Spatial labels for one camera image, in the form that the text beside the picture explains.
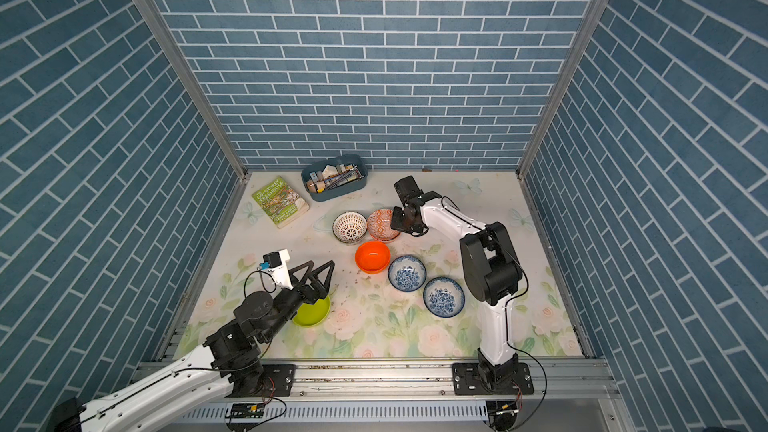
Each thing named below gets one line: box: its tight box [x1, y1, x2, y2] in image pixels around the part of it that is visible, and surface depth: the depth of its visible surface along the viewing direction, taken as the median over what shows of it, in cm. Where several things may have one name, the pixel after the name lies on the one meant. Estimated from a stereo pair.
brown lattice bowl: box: [332, 211, 368, 244], surface depth 101 cm
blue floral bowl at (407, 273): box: [388, 255, 427, 292], surface depth 93 cm
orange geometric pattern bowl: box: [367, 208, 401, 243], surface depth 101 cm
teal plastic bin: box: [301, 154, 368, 202], surface depth 118 cm
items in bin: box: [305, 163, 365, 193], surface depth 118 cm
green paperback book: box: [252, 176, 310, 229], surface depth 110 cm
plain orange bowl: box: [355, 240, 391, 274], surface depth 95 cm
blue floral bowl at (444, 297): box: [423, 276, 466, 318], surface depth 88 cm
